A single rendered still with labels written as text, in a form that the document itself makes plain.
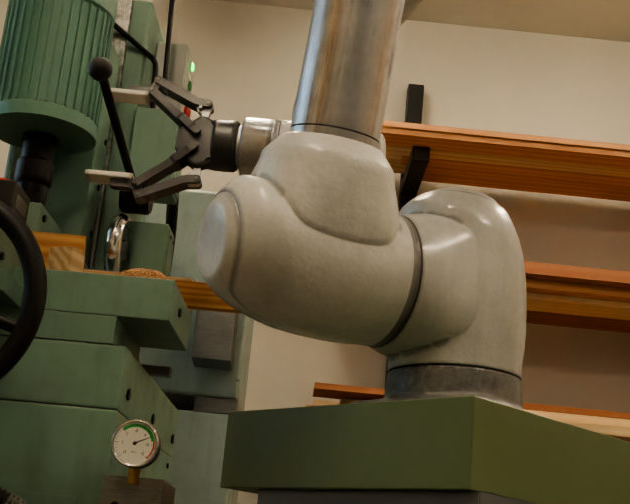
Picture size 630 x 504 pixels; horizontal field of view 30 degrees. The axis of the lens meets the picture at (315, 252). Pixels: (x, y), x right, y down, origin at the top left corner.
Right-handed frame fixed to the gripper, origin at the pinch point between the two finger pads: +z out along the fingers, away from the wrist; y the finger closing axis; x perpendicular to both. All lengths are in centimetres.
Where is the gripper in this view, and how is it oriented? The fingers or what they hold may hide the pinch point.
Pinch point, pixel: (102, 135)
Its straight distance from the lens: 174.0
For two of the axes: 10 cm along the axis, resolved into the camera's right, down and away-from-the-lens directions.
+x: -0.1, -3.9, -9.2
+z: -9.9, -0.9, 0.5
